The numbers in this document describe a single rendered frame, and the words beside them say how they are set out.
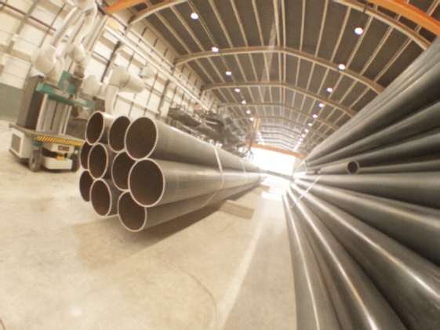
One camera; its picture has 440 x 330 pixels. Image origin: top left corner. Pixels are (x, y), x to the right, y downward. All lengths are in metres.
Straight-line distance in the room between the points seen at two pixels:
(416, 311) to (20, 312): 0.66
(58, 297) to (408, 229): 0.71
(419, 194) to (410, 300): 0.16
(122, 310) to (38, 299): 0.24
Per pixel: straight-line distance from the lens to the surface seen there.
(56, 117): 2.13
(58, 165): 1.83
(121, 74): 1.54
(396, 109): 0.49
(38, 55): 1.67
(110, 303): 0.59
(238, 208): 1.72
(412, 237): 0.26
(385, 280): 0.24
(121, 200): 0.79
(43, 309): 0.58
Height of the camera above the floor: 0.44
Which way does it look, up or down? 1 degrees down
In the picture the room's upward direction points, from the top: 14 degrees clockwise
